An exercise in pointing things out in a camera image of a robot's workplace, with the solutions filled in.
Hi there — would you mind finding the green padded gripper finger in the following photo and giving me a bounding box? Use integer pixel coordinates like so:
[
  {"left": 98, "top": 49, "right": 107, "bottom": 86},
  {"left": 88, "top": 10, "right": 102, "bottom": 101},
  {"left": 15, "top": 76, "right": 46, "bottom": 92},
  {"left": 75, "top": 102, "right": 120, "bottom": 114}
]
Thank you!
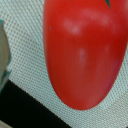
[{"left": 0, "top": 19, "right": 11, "bottom": 92}]

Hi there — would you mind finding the red toy tomato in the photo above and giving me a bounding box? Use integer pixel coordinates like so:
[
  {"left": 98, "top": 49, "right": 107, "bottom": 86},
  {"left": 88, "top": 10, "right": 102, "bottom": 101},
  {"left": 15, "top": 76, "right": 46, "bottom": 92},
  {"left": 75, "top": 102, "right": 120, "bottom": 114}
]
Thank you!
[{"left": 43, "top": 0, "right": 128, "bottom": 110}]

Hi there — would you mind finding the beige woven placemat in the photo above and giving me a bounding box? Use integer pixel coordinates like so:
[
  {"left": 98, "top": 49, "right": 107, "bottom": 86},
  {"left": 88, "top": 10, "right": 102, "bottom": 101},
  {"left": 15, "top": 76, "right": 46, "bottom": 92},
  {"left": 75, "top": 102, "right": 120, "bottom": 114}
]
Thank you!
[{"left": 0, "top": 0, "right": 128, "bottom": 128}]

